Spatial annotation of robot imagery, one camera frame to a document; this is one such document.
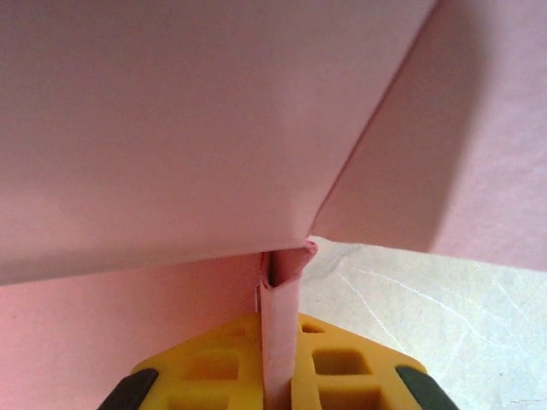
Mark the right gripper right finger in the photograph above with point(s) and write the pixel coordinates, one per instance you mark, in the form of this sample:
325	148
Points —
342	371

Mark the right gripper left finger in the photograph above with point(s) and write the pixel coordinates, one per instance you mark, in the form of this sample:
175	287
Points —
205	376

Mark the pink paper box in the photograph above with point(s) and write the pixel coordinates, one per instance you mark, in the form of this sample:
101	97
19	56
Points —
192	128

